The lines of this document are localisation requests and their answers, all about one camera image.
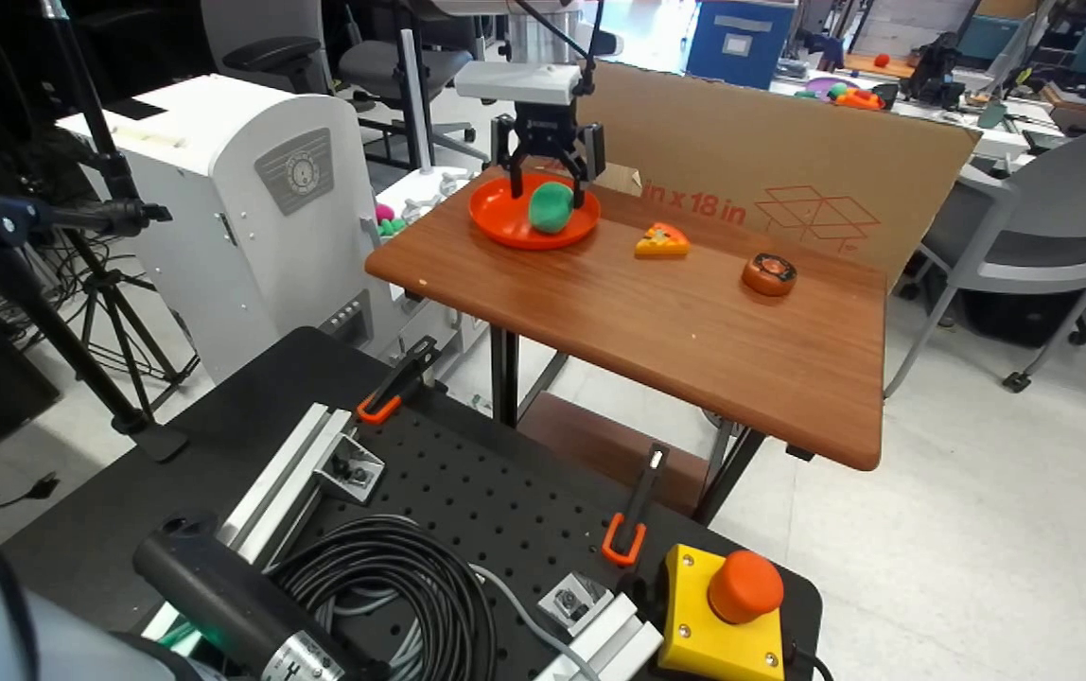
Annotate orange clamp left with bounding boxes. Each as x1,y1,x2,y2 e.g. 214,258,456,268
354,337,440,424

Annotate black cylinder handle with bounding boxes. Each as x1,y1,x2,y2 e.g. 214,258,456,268
131,534,354,681

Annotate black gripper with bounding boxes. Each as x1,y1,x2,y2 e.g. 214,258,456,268
490,102,605,206

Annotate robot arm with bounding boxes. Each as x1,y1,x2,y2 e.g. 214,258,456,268
430,0,605,202

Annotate black coiled cable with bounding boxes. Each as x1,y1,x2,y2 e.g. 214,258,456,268
265,519,499,681

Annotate black camera tripod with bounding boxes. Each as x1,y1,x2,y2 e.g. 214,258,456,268
0,0,205,437

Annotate yellow pizza slice toy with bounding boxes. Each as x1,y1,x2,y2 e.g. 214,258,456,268
630,223,692,262

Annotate orange donut toy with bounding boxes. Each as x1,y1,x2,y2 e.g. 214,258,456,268
743,252,797,300

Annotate aluminium rail left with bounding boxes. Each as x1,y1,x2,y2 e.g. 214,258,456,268
138,400,389,643

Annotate black perforated base board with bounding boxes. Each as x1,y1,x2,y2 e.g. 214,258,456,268
0,326,826,681

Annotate aluminium rail right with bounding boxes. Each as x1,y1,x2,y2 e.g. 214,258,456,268
532,569,661,681

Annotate aluminium rail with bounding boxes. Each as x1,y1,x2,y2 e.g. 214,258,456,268
532,569,661,681
138,400,389,643

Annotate cardboard box panel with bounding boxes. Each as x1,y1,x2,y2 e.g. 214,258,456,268
579,64,977,283

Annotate orange plate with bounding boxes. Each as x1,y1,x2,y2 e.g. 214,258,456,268
470,171,600,248

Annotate orange clamp right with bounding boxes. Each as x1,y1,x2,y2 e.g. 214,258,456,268
600,446,664,567

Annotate green pea toy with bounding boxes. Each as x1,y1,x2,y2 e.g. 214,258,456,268
524,181,574,233

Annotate orange clamp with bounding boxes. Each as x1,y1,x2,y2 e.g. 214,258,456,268
354,337,440,424
600,446,664,567

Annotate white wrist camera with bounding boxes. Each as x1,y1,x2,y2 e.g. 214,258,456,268
454,61,582,104

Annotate yellow emergency stop box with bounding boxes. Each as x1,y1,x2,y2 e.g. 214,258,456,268
659,543,787,681

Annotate wooden table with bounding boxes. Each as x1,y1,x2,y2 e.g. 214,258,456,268
368,171,885,469

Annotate white machine cabinet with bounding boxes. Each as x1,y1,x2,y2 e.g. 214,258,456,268
102,75,376,382

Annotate grey office chair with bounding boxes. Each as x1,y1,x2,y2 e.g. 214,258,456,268
885,136,1086,395

